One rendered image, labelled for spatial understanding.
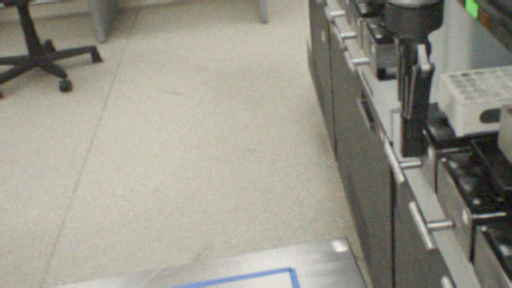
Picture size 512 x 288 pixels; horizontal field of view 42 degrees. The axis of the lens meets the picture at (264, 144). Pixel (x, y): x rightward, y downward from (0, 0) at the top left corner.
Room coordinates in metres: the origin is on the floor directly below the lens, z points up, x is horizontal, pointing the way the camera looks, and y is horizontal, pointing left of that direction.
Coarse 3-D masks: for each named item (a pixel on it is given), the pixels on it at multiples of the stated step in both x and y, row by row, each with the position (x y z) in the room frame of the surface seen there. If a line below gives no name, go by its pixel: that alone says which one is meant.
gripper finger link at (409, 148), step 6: (402, 120) 0.83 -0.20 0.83; (402, 126) 0.83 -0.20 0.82; (420, 126) 0.83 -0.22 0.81; (402, 132) 0.83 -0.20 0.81; (420, 132) 0.83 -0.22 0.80; (402, 138) 0.83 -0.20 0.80; (408, 138) 0.83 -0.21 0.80; (420, 138) 0.83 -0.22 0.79; (402, 144) 0.83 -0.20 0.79; (408, 144) 0.83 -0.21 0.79; (414, 144) 0.83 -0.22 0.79; (420, 144) 0.83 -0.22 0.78; (402, 150) 0.83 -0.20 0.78; (408, 150) 0.83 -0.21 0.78; (414, 150) 0.83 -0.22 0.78; (420, 150) 0.83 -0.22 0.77; (402, 156) 0.83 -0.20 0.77; (408, 156) 0.83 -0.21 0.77; (414, 156) 0.83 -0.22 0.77
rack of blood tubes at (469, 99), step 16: (448, 80) 0.86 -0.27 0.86; (464, 80) 0.86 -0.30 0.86; (480, 80) 0.86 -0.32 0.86; (496, 80) 0.84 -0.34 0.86; (448, 96) 0.83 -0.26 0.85; (464, 96) 0.81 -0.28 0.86; (480, 96) 0.81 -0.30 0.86; (496, 96) 0.81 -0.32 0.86; (448, 112) 0.83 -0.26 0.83; (464, 112) 0.79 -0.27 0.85; (480, 112) 0.79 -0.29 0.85; (496, 112) 0.85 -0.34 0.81; (464, 128) 0.79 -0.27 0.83; (480, 128) 0.79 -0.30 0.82; (496, 128) 0.79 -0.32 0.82
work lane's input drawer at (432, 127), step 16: (432, 112) 0.86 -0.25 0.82; (432, 128) 0.81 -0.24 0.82; (448, 128) 0.81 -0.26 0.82; (432, 144) 0.79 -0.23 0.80; (448, 144) 0.78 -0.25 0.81; (464, 144) 0.78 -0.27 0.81; (416, 160) 0.83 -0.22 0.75; (432, 160) 0.78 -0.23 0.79; (400, 176) 0.80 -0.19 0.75; (432, 176) 0.77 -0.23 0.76
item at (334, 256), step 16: (336, 240) 0.58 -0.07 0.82; (240, 256) 0.58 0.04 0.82; (256, 256) 0.57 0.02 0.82; (272, 256) 0.57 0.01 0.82; (288, 256) 0.57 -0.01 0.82; (304, 256) 0.56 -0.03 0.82; (320, 256) 0.56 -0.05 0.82; (336, 256) 0.56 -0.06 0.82; (352, 256) 0.55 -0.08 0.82; (144, 272) 0.57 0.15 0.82; (160, 272) 0.57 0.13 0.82; (176, 272) 0.56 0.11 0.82; (192, 272) 0.56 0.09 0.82; (208, 272) 0.56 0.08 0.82; (224, 272) 0.55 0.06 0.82; (240, 272) 0.55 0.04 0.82; (256, 272) 0.55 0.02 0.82; (272, 272) 0.54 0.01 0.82; (288, 272) 0.54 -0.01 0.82; (304, 272) 0.54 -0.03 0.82; (320, 272) 0.53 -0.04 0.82; (336, 272) 0.53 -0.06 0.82; (352, 272) 0.53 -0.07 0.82
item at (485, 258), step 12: (480, 228) 0.59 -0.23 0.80; (492, 228) 0.58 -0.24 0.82; (504, 228) 0.57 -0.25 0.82; (480, 240) 0.58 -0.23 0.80; (492, 240) 0.56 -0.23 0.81; (504, 240) 0.55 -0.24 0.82; (480, 252) 0.58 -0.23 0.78; (492, 252) 0.55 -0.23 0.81; (504, 252) 0.54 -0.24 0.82; (480, 264) 0.58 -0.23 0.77; (492, 264) 0.54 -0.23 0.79; (504, 264) 0.53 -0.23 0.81; (480, 276) 0.57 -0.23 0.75; (492, 276) 0.54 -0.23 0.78; (504, 276) 0.51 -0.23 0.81
